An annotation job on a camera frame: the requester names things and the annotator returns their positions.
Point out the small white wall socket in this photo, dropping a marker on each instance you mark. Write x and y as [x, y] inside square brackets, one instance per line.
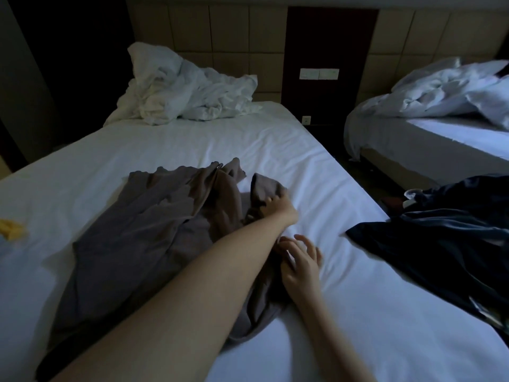
[306, 120]

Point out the white wall switch plate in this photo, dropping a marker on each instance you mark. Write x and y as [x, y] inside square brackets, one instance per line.
[329, 74]
[309, 74]

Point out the person's left fingers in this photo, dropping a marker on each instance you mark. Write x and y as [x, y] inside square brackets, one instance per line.
[272, 202]

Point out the dark wooden wall panel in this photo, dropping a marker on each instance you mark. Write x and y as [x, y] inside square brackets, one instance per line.
[330, 39]

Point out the crumpled white duvet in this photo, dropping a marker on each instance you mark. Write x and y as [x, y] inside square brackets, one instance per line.
[187, 91]
[429, 95]

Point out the person's left forearm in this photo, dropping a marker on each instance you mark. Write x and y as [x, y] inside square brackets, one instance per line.
[191, 302]

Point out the person's right hand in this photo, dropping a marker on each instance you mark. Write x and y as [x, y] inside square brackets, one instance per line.
[300, 274]

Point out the beige padded headboard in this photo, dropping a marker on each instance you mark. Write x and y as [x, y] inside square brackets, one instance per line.
[222, 31]
[401, 39]

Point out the bed with white sheet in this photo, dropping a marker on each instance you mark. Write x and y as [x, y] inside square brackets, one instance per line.
[199, 147]
[457, 141]

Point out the person's right forearm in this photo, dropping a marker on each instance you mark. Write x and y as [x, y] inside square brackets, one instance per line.
[330, 342]

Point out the dark navy garment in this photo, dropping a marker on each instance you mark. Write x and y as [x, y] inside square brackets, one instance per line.
[441, 238]

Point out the person's left hand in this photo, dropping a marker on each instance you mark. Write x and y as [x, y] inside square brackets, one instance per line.
[285, 210]

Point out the white pillow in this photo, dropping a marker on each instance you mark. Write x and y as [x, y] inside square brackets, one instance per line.
[491, 101]

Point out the yellow crumpled item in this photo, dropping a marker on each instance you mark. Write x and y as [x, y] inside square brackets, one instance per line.
[12, 228]

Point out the grey-brown garment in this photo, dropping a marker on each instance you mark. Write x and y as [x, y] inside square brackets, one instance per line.
[151, 234]

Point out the person's right fingers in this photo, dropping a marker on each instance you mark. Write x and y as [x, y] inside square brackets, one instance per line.
[304, 245]

